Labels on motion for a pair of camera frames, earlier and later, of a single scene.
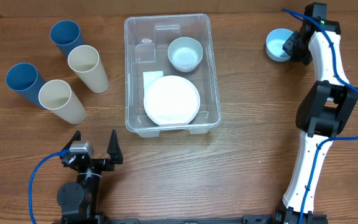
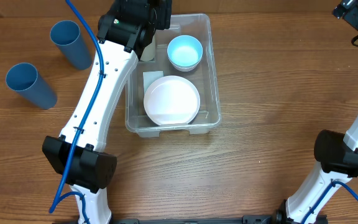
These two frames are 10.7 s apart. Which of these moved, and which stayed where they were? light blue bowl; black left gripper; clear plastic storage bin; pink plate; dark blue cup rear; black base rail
Moved: black left gripper; light blue bowl
Stayed: black base rail; pink plate; dark blue cup rear; clear plastic storage bin
